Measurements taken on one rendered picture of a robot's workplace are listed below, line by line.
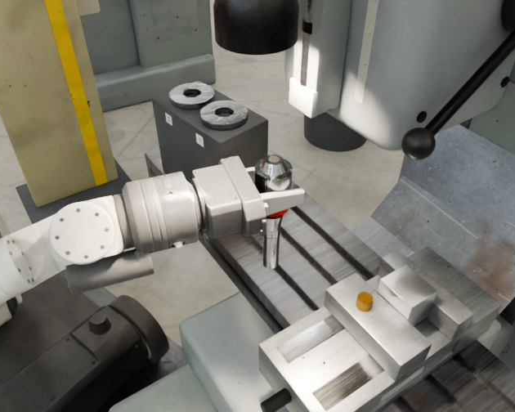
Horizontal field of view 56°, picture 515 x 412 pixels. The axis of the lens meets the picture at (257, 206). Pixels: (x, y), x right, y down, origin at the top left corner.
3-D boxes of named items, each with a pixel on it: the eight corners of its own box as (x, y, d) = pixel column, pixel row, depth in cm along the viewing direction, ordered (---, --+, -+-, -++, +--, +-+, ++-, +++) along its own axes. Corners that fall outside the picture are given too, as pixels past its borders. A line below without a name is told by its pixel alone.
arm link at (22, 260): (102, 192, 62) (-3, 240, 59) (98, 191, 53) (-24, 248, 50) (125, 238, 63) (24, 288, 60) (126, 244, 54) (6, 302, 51)
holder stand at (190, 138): (224, 221, 98) (219, 137, 85) (162, 172, 110) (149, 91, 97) (267, 194, 104) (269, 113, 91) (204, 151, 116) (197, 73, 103)
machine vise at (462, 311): (320, 456, 64) (329, 418, 57) (257, 369, 73) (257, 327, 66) (489, 330, 78) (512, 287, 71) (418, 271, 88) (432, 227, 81)
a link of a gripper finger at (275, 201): (301, 203, 62) (255, 214, 61) (302, 184, 60) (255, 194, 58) (306, 211, 61) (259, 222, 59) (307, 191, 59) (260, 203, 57)
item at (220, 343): (284, 521, 76) (287, 493, 68) (181, 355, 97) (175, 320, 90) (486, 360, 97) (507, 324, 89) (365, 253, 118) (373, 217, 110)
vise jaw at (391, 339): (395, 382, 64) (400, 366, 62) (322, 305, 74) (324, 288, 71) (426, 360, 67) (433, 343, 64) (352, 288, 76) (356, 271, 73)
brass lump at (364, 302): (363, 314, 68) (364, 306, 66) (352, 303, 69) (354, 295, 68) (374, 307, 68) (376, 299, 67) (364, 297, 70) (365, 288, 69)
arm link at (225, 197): (267, 195, 54) (160, 220, 51) (266, 255, 60) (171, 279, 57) (233, 136, 63) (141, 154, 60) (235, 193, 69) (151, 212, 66)
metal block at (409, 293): (403, 333, 69) (411, 307, 65) (373, 305, 73) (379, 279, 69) (427, 316, 71) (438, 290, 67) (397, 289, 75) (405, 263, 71)
